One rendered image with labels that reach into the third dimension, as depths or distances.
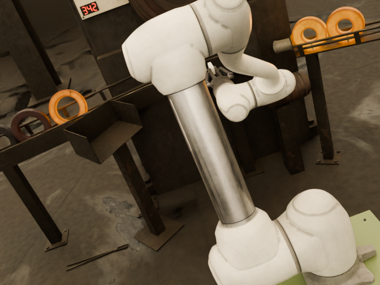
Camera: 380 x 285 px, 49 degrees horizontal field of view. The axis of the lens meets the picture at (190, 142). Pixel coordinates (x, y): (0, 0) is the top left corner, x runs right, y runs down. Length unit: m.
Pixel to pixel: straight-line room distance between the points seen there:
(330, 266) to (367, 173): 1.09
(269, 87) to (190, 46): 0.57
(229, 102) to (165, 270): 0.90
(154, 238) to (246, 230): 1.16
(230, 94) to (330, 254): 0.65
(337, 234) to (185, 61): 0.57
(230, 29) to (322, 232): 0.55
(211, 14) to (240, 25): 0.07
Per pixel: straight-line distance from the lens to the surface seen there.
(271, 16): 2.18
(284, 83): 1.52
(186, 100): 0.99
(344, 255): 1.20
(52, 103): 2.16
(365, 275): 1.29
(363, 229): 1.42
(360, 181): 2.19
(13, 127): 2.19
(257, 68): 1.32
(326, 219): 1.11
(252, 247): 1.09
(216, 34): 0.99
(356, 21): 1.96
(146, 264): 2.09
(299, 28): 2.01
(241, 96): 1.49
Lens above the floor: 1.40
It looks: 30 degrees down
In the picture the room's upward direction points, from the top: 20 degrees counter-clockwise
